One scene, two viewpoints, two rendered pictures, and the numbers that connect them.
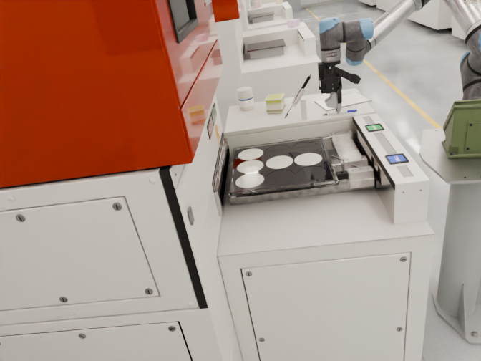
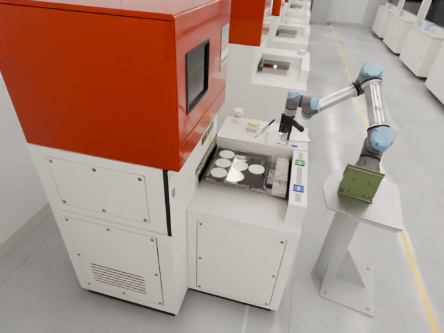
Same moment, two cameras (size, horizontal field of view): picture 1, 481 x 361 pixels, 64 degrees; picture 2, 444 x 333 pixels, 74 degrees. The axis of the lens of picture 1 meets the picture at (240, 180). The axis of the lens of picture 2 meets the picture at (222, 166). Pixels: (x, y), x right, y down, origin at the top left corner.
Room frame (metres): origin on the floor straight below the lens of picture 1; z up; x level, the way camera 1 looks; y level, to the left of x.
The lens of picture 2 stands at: (-0.25, -0.17, 1.96)
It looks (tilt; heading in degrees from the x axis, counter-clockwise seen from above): 35 degrees down; 5
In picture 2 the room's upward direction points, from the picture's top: 4 degrees clockwise
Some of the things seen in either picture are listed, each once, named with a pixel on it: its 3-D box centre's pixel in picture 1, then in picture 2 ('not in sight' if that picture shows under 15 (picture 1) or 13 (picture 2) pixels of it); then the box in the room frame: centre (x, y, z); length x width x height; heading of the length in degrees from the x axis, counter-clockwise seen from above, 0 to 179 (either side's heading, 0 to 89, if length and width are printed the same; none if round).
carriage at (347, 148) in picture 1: (350, 160); (281, 176); (1.27, -0.42, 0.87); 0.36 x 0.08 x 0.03; 173
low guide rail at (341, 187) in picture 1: (299, 192); (244, 187); (1.16, -0.20, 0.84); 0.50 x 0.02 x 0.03; 83
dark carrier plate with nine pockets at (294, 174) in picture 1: (278, 163); (239, 166); (1.28, -0.15, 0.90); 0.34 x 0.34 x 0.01; 83
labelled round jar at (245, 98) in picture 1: (245, 98); (238, 115); (1.78, -0.09, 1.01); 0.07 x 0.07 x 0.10
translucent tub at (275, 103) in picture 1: (275, 103); (253, 125); (1.67, -0.22, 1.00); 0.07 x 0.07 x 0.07; 68
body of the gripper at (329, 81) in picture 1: (330, 76); (287, 123); (1.50, -0.42, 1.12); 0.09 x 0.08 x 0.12; 83
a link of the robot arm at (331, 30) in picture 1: (330, 34); (293, 99); (1.51, -0.43, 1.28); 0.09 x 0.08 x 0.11; 77
